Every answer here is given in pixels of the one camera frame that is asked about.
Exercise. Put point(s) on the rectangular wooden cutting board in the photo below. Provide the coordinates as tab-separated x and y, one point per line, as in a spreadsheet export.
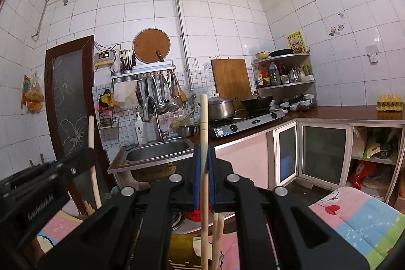
231	78

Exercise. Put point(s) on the black frying pan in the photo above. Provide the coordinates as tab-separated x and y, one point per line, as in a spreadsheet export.
281	52

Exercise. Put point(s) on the pastel printed blanket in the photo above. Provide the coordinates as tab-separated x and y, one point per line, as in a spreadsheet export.
354	219

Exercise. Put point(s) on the wall hooks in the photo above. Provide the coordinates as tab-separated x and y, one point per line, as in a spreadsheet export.
337	29

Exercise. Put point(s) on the steel chopstick cup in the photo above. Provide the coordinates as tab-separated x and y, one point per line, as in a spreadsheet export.
127	66

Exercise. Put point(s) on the steel pot with lid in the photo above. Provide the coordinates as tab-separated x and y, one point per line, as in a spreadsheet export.
221	108

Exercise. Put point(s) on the yellow egg carton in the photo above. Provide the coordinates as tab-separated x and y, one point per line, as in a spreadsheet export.
389	103

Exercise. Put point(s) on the black wok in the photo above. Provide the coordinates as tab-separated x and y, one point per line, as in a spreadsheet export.
257	101

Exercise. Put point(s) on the white wall socket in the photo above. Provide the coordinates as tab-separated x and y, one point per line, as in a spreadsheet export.
372	54

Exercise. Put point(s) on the steel corner shelf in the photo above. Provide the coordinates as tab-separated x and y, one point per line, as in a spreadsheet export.
284	85

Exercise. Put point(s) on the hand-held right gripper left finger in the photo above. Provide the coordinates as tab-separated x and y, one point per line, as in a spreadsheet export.
197	168

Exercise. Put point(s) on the row of condiment bottles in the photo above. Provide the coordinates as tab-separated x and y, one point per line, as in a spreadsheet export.
273	75

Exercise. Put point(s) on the yellow container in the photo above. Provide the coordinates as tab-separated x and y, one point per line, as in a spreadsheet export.
183	252

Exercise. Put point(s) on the chrome faucet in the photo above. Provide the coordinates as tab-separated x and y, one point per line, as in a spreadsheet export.
152	105

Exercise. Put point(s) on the stainless steel sink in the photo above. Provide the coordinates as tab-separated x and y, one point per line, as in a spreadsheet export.
158	154

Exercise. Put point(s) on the small steel pot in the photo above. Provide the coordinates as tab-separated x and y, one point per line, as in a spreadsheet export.
186	131

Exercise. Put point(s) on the hanging clear snack bag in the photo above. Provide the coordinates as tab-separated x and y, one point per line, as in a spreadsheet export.
34	96

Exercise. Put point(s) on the stack of white bowls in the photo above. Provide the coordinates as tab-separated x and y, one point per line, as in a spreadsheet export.
299	104

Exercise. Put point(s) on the red plastic bag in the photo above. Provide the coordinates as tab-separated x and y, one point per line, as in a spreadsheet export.
364	176

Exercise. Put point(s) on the yellow wall poster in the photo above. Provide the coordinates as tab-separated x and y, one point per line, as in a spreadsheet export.
296	41

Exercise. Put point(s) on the red and yellow gloves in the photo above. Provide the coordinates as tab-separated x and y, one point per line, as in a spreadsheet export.
104	100

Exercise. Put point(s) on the wooden chopstick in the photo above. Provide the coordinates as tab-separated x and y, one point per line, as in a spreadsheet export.
217	241
204	111
91	134

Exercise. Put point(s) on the white hanging cloth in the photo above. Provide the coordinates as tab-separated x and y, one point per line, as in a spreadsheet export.
125	94

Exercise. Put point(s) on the white soap pump bottle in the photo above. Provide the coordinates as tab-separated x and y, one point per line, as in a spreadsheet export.
141	130

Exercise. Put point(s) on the row of hanging steel utensils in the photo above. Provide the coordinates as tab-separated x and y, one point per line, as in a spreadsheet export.
163	96

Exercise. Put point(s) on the round wooden cutting board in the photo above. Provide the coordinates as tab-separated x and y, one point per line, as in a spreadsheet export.
148	44

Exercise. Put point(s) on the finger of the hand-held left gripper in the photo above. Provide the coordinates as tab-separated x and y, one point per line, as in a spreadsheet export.
79	164

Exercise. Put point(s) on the steel gas stove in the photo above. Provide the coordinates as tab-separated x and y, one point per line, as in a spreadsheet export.
250	123

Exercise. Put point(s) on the narrow glass cabinet door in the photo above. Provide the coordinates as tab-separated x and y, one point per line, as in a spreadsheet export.
286	154

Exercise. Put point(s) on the metal wall pipe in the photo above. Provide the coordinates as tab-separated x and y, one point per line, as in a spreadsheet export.
180	20

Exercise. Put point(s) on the beige digital meter box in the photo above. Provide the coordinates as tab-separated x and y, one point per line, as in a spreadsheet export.
104	58

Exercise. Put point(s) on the brown frosted glass door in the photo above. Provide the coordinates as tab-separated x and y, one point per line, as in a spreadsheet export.
69	93

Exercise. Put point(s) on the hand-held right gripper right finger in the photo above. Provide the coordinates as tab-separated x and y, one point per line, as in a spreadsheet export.
211	175

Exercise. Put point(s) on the yellow bowl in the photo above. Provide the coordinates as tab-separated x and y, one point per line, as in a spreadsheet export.
262	55

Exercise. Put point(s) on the white wall utensil rack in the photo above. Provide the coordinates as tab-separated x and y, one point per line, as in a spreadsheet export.
142	72

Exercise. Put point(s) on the wide glass cabinet door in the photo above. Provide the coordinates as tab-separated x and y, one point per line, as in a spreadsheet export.
324	156

